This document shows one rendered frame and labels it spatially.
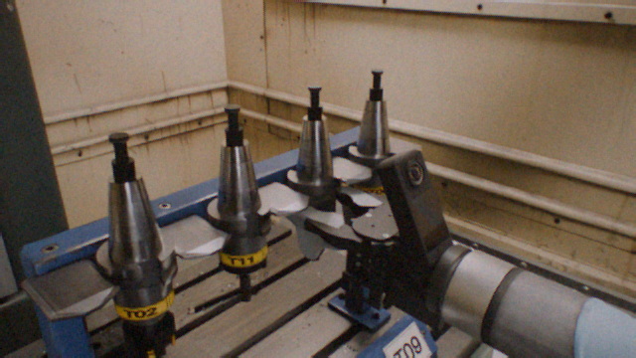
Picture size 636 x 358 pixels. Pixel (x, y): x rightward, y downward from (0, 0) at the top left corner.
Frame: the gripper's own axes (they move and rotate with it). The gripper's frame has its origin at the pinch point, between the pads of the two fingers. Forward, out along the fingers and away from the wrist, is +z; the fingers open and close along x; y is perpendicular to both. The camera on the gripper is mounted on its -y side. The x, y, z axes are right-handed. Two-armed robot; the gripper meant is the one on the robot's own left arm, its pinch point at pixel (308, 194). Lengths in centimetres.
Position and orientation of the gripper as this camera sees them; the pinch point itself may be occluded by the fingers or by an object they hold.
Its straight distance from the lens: 58.7
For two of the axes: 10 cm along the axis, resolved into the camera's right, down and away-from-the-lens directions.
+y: -0.2, 9.0, 4.3
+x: 6.9, -3.0, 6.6
